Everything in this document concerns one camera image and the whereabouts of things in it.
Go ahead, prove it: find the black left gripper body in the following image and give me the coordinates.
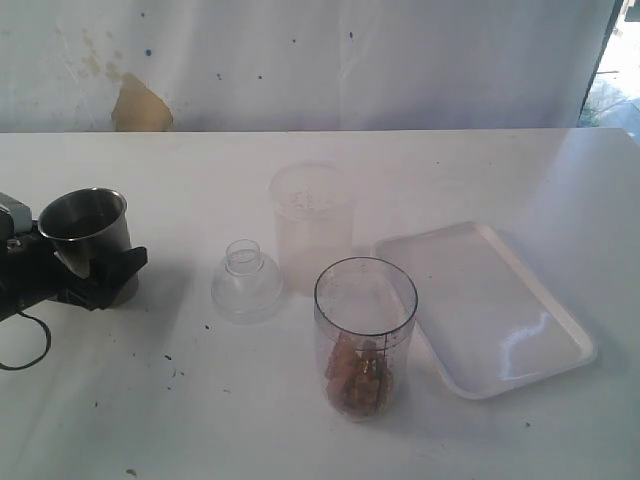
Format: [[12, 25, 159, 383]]
[[1, 219, 103, 320]]

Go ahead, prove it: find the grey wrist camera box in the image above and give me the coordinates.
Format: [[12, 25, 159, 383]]
[[0, 192, 33, 238]]

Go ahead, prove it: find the white plastic tray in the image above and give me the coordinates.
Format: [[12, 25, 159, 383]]
[[373, 222, 597, 400]]

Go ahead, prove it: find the clear measuring shaker cup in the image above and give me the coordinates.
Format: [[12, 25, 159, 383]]
[[313, 256, 419, 422]]

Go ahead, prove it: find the frosted plastic cup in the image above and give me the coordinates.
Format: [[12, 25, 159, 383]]
[[269, 161, 355, 296]]

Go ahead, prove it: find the black camera cable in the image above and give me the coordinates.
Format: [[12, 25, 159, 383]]
[[0, 309, 52, 371]]

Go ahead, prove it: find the clear shaker dome lid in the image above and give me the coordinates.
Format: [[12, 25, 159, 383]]
[[210, 239, 284, 325]]

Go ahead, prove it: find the steel metal cup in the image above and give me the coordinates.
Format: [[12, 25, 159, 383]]
[[38, 187, 134, 278]]

